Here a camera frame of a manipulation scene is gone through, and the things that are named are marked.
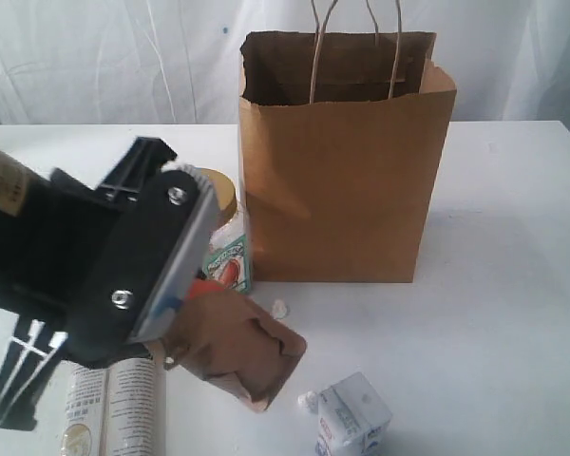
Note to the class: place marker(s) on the long noodle packet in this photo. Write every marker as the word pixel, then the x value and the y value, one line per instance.
pixel 115 411

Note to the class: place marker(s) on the small white crumpled scrap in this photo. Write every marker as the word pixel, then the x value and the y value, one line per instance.
pixel 280 309

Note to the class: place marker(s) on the brown kraft pouch orange label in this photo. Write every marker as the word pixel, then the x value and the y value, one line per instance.
pixel 225 339

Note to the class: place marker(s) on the white backdrop sheet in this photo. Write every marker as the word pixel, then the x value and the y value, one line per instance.
pixel 176 62

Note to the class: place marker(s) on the clear jar gold lid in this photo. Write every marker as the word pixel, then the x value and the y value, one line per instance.
pixel 228 260

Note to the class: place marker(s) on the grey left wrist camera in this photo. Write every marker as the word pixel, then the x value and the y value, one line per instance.
pixel 151 257

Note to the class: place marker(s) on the brown paper shopping bag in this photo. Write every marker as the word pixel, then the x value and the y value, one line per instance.
pixel 341 136

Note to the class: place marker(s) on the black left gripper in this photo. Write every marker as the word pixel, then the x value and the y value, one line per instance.
pixel 52 232

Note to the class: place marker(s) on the small white milk carton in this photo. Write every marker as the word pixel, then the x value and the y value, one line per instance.
pixel 352 419

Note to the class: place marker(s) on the white crumpled scrap near carton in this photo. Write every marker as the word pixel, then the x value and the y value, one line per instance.
pixel 308 401

